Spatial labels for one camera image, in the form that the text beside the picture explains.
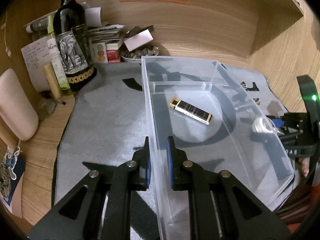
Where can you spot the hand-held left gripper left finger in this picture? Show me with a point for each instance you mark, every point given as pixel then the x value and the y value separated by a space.
pixel 148 161

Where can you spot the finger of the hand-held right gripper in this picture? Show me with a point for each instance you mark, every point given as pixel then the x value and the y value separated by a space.
pixel 287 136
pixel 278 123

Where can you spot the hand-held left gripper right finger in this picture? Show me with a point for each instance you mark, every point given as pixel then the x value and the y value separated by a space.
pixel 170 162

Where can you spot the silver metal cylinder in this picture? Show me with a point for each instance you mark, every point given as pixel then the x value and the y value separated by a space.
pixel 262 126

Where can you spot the clear plastic storage box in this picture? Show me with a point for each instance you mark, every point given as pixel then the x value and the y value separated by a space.
pixel 225 155

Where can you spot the black and gold lighter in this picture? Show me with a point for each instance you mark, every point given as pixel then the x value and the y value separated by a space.
pixel 191 111

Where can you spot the person's right hand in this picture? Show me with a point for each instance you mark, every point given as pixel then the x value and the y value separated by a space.
pixel 303 166

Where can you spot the grey patterned mat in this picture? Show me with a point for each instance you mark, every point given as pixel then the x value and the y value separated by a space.
pixel 107 120

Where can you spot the bowl of beads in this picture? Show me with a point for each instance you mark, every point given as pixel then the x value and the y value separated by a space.
pixel 135 55

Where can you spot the red small box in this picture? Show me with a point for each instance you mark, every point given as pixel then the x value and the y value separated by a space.
pixel 113 56

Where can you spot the traffic light sticker card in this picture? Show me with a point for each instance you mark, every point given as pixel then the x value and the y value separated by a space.
pixel 100 52

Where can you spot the pale pink box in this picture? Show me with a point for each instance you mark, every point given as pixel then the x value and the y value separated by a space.
pixel 138 38

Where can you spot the beige cylinder stick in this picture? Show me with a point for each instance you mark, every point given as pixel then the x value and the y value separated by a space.
pixel 51 82

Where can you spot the stack of books and papers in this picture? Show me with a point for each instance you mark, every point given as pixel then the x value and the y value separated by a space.
pixel 105 33

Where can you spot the green and white tube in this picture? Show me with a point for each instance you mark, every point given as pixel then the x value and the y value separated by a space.
pixel 56 62

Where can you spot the cartoon sticker card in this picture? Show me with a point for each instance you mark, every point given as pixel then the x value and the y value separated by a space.
pixel 10 180

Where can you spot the handwritten white paper note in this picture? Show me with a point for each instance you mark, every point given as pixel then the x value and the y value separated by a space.
pixel 33 57

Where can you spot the white paper sheet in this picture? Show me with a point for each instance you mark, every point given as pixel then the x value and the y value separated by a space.
pixel 93 16

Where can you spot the dark wine bottle elephant label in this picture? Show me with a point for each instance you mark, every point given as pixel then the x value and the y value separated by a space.
pixel 71 17

